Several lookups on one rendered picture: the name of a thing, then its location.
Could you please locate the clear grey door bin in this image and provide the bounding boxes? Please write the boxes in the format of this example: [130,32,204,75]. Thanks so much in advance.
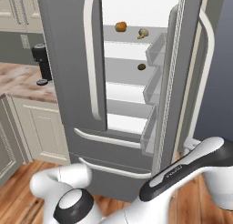
[139,105,159,158]
[142,65,165,107]
[145,32,168,66]

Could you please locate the white open door handle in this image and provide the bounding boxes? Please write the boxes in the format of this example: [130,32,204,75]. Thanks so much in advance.
[181,8,216,153]

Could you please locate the cream base cupboard door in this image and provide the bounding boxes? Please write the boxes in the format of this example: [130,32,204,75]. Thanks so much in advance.
[11,96,72,167]

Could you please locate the beige knobbly vegetable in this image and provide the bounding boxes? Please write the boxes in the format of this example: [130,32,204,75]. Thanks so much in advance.
[137,27,150,40]

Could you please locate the grey wall outlet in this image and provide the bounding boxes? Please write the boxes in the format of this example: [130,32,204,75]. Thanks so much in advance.
[19,34,32,50]

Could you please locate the grey beige corner cupboard door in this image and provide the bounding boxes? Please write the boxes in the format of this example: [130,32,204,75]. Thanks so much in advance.
[0,93,33,189]

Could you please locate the orange brown round vegetable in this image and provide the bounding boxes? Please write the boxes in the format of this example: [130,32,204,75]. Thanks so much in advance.
[114,21,128,34]

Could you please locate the cream wall cupboards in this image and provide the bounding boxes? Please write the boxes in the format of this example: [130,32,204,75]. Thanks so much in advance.
[0,0,45,35]

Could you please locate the grey fridge rack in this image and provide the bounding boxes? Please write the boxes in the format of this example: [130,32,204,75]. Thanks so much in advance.
[102,24,168,44]
[104,56,162,87]
[106,98,157,120]

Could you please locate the white closed door handle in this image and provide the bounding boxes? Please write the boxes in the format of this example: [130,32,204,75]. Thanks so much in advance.
[83,0,104,122]

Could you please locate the black coffee machine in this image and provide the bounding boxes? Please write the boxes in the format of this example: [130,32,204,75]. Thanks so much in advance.
[31,43,54,87]

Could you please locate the grey fridge drawer front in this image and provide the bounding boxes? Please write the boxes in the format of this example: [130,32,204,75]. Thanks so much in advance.
[64,126,157,171]
[68,154,153,203]

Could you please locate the white fridge drawer handle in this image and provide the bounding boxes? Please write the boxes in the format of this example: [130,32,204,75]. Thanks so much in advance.
[73,127,142,150]
[78,156,152,180]

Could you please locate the grey closed fridge door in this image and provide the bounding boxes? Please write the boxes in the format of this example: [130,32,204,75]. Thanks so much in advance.
[35,0,108,133]

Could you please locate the grey open fridge door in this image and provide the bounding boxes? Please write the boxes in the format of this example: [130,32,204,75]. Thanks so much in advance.
[151,0,227,175]

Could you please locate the grey fridge body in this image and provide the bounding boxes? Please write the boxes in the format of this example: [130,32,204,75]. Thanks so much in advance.
[35,0,227,203]

